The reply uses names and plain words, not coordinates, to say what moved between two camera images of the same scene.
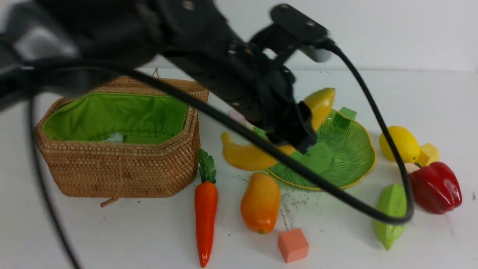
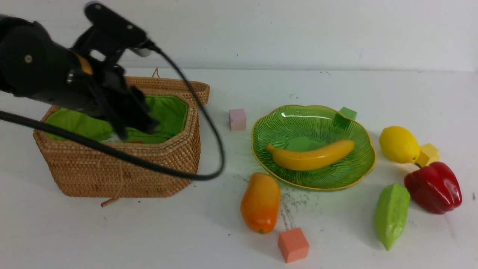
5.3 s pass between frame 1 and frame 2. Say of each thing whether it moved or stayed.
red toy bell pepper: stayed
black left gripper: moved
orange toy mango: stayed
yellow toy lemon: stayed
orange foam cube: stayed
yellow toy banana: moved
